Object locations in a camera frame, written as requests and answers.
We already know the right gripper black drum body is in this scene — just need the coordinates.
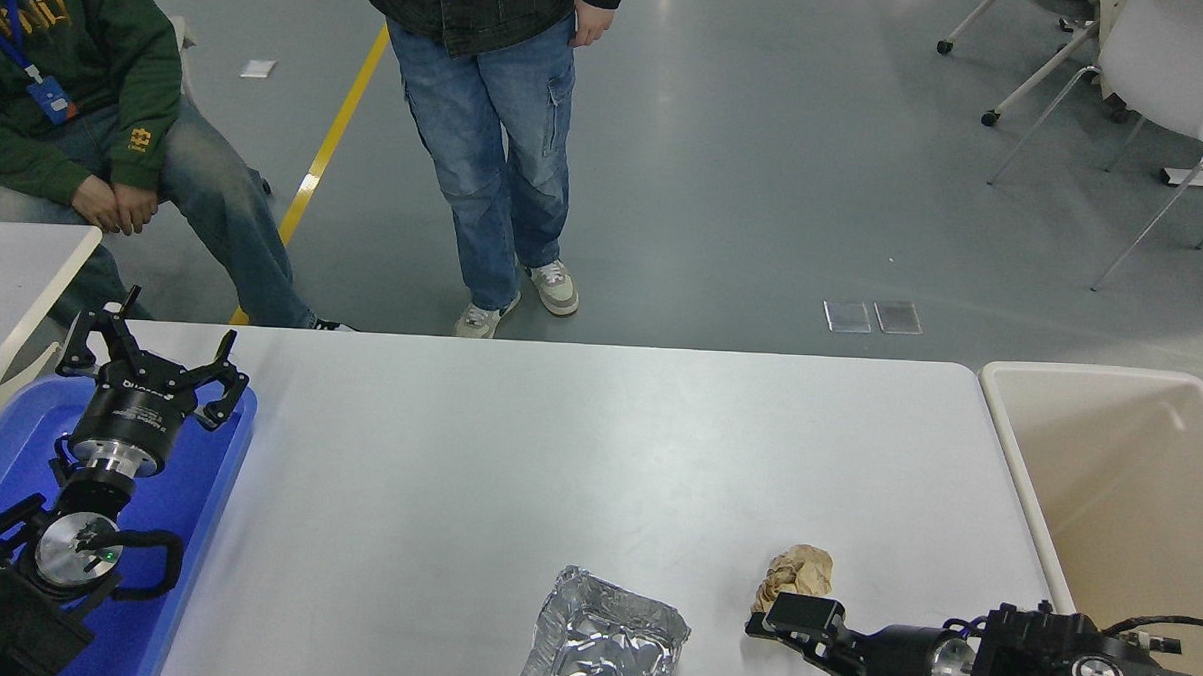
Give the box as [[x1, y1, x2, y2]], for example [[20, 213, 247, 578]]
[[863, 623, 950, 676]]

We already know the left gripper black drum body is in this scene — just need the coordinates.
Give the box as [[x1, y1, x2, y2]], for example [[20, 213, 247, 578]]
[[69, 375, 201, 465]]

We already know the tan paper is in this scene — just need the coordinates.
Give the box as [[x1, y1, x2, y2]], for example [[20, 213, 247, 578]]
[[750, 541, 835, 617]]

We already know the foil tray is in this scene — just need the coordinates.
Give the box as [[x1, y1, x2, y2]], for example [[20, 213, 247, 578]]
[[512, 563, 694, 676]]

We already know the person's left hand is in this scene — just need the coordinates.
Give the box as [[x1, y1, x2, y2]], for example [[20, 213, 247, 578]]
[[570, 0, 617, 49], [110, 183, 161, 238]]

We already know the person's right hand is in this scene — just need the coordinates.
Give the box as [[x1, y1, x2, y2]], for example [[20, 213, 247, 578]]
[[69, 173, 123, 234]]

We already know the blue plastic tray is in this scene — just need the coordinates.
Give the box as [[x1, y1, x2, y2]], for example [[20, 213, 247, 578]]
[[0, 372, 259, 676]]

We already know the white side table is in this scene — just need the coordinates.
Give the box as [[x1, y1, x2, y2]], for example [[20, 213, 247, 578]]
[[0, 222, 104, 406]]

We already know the person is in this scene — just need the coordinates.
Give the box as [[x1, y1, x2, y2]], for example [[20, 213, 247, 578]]
[[346, 0, 629, 345], [0, 0, 369, 332]]

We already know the large pale plastic bin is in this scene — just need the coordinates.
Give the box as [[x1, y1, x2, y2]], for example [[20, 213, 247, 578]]
[[968, 359, 1203, 676]]

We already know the clear floor plate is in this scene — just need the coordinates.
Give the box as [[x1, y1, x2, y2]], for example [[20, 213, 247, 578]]
[[823, 300, 873, 334], [873, 299, 923, 335]]

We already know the white chair with casters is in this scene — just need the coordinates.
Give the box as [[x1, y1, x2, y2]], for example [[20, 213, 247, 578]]
[[934, 0, 1110, 131]]

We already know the white chair with metal legs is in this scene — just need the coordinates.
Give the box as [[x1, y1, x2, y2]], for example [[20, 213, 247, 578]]
[[984, 0, 1203, 295]]

